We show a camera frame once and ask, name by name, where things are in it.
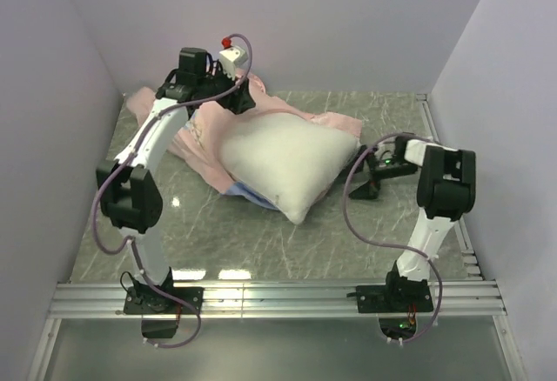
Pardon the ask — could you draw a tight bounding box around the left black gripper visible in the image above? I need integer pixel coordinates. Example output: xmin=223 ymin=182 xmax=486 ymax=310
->
xmin=198 ymin=59 xmax=256 ymax=114

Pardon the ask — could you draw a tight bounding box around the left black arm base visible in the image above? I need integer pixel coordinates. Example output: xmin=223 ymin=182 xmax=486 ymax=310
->
xmin=119 ymin=271 xmax=205 ymax=341

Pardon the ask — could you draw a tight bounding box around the aluminium mounting rail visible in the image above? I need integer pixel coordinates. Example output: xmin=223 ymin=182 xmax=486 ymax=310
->
xmin=47 ymin=280 xmax=507 ymax=319

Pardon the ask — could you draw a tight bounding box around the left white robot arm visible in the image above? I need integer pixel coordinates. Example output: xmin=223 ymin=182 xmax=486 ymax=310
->
xmin=91 ymin=37 xmax=255 ymax=313

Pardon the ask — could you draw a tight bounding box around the white pillow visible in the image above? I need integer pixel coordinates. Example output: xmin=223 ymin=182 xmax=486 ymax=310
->
xmin=219 ymin=113 xmax=360 ymax=224

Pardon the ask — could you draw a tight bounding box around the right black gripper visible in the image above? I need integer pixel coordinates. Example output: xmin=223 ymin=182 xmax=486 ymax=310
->
xmin=339 ymin=144 xmax=418 ymax=200

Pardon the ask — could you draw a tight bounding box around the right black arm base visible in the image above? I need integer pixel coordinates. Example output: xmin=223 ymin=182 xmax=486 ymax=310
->
xmin=346 ymin=281 xmax=440 ymax=345

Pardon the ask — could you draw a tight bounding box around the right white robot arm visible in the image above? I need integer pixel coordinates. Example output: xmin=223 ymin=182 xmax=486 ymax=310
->
xmin=343 ymin=133 xmax=477 ymax=311

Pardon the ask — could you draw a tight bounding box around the side aluminium rail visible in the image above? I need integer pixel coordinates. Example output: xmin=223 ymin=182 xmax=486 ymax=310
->
xmin=416 ymin=94 xmax=483 ymax=280

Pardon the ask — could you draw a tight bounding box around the pink cartoon pillowcase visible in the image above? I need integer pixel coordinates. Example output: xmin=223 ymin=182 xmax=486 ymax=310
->
xmin=125 ymin=73 xmax=364 ymax=212

